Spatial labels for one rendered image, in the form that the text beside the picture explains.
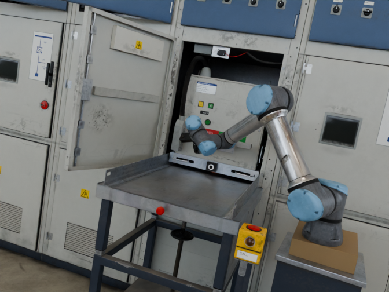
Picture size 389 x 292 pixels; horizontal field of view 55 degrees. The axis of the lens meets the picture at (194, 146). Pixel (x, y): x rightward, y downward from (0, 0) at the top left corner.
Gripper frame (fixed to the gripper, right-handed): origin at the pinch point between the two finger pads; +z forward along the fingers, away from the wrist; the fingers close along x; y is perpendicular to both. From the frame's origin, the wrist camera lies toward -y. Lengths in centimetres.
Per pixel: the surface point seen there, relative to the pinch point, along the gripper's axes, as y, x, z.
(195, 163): -4.6, -2.3, 15.5
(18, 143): -127, -16, 18
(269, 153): 35.9, 9.1, 5.2
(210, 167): 5.0, -3.3, 12.9
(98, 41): -47, 20, -57
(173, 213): 10, -45, -42
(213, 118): 0.5, 22.3, 2.7
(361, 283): 81, -50, -38
